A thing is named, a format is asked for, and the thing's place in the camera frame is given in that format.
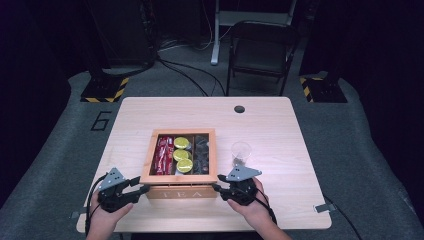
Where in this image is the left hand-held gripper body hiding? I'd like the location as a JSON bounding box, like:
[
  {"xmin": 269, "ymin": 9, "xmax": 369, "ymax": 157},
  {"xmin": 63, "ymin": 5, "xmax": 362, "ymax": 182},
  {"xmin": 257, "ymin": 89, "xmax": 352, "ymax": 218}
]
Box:
[{"xmin": 97, "ymin": 167, "xmax": 141, "ymax": 214}]

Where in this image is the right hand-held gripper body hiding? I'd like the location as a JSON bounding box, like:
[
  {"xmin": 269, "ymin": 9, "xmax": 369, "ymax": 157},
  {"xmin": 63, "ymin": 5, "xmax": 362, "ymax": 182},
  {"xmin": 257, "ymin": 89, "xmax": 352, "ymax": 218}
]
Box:
[{"xmin": 222, "ymin": 165, "xmax": 263, "ymax": 207}]

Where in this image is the wooden tea box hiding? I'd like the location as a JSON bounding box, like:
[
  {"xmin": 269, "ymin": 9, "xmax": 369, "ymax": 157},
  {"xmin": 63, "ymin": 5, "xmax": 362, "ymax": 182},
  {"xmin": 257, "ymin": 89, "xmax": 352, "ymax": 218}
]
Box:
[{"xmin": 139, "ymin": 128, "xmax": 219, "ymax": 200}]

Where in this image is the person's left hand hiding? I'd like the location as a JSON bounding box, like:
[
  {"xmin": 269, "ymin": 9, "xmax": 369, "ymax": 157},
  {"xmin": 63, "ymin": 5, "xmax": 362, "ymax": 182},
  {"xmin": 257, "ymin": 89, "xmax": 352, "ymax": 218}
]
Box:
[{"xmin": 89, "ymin": 193, "xmax": 134, "ymax": 231}]

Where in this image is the person's right hand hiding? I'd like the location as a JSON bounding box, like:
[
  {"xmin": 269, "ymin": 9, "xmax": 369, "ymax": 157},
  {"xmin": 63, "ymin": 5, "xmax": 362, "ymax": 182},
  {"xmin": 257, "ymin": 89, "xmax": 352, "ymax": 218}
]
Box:
[{"xmin": 227, "ymin": 178, "xmax": 273, "ymax": 228}]

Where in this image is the clear plastic cup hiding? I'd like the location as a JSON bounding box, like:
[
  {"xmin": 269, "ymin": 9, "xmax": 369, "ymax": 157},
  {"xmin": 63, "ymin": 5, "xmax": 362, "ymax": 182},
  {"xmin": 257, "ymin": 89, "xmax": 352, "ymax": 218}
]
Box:
[{"xmin": 230, "ymin": 141, "xmax": 252, "ymax": 169}]

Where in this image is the pile of dark tea bags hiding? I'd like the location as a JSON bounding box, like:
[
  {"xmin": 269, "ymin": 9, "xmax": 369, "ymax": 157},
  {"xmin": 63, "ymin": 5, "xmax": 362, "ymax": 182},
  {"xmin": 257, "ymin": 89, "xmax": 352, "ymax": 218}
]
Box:
[{"xmin": 193, "ymin": 134, "xmax": 210, "ymax": 176}]

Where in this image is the row of red packets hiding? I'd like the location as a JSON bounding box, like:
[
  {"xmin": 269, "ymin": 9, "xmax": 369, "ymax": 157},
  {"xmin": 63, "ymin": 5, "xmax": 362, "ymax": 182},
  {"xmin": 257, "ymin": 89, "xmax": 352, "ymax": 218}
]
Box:
[{"xmin": 152, "ymin": 135, "xmax": 175, "ymax": 176}]

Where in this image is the grey table clamp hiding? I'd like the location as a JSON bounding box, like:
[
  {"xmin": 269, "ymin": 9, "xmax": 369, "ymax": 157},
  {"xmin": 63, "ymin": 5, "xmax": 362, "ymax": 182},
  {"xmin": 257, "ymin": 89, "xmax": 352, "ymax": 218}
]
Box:
[
  {"xmin": 314, "ymin": 202, "xmax": 337, "ymax": 214},
  {"xmin": 69, "ymin": 208, "xmax": 89, "ymax": 220}
]

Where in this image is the yellow round capsule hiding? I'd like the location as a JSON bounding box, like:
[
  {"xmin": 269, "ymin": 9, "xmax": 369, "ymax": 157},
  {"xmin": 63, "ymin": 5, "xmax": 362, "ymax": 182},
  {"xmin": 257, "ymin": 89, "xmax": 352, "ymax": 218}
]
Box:
[
  {"xmin": 176, "ymin": 158, "xmax": 194, "ymax": 174},
  {"xmin": 172, "ymin": 148, "xmax": 191, "ymax": 162},
  {"xmin": 173, "ymin": 136, "xmax": 191, "ymax": 150}
]

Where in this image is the hazard-striped stand base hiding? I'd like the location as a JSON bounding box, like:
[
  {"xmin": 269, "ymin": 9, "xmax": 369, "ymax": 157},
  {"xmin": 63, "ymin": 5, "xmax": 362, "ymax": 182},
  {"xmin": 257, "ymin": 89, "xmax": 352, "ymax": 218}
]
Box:
[
  {"xmin": 298, "ymin": 75, "xmax": 348, "ymax": 104},
  {"xmin": 80, "ymin": 75, "xmax": 130, "ymax": 104}
]

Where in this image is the black folding chair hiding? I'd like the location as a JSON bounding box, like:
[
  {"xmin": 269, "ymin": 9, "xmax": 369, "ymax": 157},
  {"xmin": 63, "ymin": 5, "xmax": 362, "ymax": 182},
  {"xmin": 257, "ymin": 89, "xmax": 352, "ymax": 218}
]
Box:
[{"xmin": 225, "ymin": 20, "xmax": 302, "ymax": 97}]

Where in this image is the white metal stand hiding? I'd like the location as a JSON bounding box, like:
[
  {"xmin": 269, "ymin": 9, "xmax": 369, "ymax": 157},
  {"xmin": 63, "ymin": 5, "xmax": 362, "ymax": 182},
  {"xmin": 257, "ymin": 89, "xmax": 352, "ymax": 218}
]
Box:
[{"xmin": 210, "ymin": 0, "xmax": 298, "ymax": 66}]

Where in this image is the black cabinet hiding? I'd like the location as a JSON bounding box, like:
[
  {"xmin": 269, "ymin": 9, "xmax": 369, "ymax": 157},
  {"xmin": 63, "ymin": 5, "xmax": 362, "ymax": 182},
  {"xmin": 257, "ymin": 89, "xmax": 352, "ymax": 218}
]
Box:
[{"xmin": 83, "ymin": 0, "xmax": 158, "ymax": 69}]

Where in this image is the left hand-held gripper cable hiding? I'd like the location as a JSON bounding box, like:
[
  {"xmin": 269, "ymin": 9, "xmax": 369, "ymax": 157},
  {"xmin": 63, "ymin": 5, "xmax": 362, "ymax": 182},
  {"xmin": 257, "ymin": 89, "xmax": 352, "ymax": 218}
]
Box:
[{"xmin": 84, "ymin": 173, "xmax": 109, "ymax": 236}]

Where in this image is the hand-held gripper cable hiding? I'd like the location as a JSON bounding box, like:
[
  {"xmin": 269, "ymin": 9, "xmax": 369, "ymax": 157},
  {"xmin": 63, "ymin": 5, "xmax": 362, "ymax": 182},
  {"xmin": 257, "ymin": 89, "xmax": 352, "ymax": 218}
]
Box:
[
  {"xmin": 254, "ymin": 187, "xmax": 278, "ymax": 225},
  {"xmin": 84, "ymin": 173, "xmax": 109, "ymax": 236}
]

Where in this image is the right hand-held gripper cable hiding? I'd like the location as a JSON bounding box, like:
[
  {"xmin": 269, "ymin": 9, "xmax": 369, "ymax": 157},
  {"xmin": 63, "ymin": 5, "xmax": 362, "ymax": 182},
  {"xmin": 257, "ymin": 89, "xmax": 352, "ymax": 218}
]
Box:
[{"xmin": 254, "ymin": 187, "xmax": 278, "ymax": 225}]

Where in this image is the black cable at table edge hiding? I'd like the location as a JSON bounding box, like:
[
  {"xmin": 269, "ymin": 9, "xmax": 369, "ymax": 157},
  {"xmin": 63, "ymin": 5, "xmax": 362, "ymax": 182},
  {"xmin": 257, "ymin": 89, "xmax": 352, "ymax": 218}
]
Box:
[{"xmin": 323, "ymin": 195, "xmax": 365, "ymax": 240}]

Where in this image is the black floor cable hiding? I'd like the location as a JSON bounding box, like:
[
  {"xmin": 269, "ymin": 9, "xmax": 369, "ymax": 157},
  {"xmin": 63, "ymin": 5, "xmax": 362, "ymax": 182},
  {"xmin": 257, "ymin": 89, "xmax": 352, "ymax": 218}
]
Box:
[{"xmin": 155, "ymin": 55, "xmax": 228, "ymax": 98}]

